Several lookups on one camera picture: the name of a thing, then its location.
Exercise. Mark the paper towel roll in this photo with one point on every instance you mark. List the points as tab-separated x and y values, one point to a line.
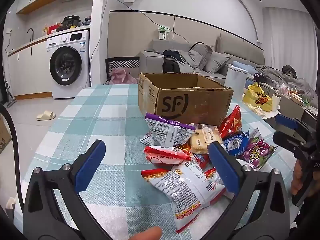
276	102

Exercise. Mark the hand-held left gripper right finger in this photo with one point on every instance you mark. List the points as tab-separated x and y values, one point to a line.
222	165

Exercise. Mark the black rice cooker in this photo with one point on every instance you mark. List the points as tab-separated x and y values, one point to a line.
71	22

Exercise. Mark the kitchen faucet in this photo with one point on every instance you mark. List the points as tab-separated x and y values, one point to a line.
32	33

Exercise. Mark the white curtain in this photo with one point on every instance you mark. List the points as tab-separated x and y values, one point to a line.
287	37

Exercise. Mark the yellow plastic bag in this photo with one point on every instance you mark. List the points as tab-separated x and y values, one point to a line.
257	100

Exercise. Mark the grey pillow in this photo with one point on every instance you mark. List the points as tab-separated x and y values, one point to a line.
217	61
201	52

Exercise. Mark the grey sofa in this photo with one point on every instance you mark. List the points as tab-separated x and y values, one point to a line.
150	62

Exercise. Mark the brown cardboard box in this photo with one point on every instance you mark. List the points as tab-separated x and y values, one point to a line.
200	105

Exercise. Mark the red chip packet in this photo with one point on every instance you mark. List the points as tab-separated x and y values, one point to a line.
231	123

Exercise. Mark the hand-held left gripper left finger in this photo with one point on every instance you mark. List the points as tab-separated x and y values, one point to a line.
88	165

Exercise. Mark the red box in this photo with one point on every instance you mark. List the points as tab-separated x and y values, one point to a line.
55	28

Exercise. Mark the white red noodle snack packet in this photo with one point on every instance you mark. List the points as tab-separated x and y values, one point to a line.
185	192

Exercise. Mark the purple white snack packet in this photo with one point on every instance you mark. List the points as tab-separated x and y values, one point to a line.
165	130

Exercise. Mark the person's right hand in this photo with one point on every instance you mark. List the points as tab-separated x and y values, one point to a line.
297	177

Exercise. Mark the grey blanket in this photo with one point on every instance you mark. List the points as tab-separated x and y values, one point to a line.
275	73

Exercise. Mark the person's left hand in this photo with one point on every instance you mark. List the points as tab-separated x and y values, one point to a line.
150	233

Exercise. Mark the teal checkered tablecloth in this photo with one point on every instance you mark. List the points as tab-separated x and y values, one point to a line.
100	120

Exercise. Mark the yellow bottle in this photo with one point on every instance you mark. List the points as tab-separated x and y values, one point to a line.
45	31

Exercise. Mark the pink plastic bag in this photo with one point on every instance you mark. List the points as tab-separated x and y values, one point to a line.
122	76

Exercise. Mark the black white patterned bag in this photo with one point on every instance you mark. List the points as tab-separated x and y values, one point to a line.
122	62

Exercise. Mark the grey coffee table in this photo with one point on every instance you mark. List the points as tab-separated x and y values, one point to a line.
290	107

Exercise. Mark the white green wall device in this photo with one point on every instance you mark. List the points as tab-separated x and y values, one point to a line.
163	33

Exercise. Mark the dark clothes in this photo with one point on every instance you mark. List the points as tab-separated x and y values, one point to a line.
171	63

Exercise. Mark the blue cookie packet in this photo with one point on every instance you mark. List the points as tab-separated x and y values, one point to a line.
233	142

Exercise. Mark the white trash bin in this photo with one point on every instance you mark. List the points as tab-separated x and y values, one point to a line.
235	80

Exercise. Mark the beige bowl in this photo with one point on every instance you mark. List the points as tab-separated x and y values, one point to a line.
297	97

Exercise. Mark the grey jacket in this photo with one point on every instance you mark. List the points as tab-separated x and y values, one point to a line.
187	61

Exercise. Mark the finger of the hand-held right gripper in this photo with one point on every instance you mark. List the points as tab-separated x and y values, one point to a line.
285	141
285	120

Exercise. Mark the white kitchen counter cabinet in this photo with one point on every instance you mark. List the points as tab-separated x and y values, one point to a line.
30	70

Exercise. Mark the purple candy packet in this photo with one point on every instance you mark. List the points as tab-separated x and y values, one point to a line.
255	150

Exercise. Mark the brown carton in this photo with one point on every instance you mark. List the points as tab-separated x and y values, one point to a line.
4	135

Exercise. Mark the beige slipper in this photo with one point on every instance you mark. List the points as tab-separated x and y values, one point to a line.
46	115

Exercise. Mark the white washing machine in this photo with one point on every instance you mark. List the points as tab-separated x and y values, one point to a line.
75	80

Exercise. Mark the light blue pillow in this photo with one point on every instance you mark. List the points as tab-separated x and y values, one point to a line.
243	67

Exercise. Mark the yellow bread packet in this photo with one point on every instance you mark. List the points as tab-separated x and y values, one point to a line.
202	140

